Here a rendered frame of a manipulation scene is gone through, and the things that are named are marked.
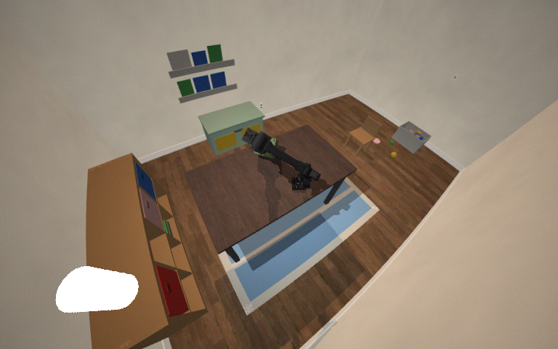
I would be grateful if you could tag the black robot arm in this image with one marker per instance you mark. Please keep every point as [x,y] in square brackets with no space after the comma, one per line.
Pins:
[261,143]

